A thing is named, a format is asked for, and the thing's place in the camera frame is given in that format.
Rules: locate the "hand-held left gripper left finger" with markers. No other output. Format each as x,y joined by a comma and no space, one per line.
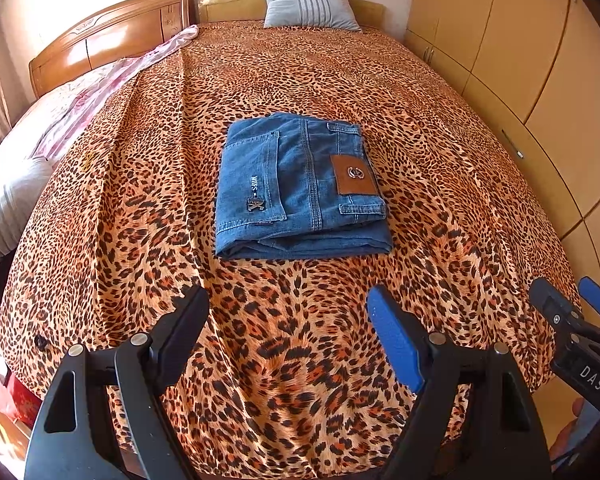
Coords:
180,345

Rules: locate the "wooden wardrobe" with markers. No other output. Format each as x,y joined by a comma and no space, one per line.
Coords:
530,50

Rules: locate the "striped grey pillow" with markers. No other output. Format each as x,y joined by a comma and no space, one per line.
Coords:
307,7

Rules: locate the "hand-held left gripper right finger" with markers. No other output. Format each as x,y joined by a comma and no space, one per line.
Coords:
395,340

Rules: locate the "red cloth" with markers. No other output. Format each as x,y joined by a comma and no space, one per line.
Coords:
15,395

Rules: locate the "leopard print bedspread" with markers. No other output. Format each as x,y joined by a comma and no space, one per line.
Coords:
180,240

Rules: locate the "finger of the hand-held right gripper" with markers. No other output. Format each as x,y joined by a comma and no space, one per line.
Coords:
596,296
555,307

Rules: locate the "carved wooden headboard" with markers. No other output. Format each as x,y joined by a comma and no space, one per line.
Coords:
105,35

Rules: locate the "blue denim pants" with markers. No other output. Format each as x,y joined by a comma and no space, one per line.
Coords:
300,190

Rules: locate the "tan padded headboard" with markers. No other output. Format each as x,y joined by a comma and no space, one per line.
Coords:
230,10

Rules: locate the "person's right hand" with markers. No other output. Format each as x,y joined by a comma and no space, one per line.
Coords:
565,440

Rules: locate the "pink floral quilt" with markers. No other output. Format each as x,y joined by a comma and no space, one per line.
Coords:
95,95

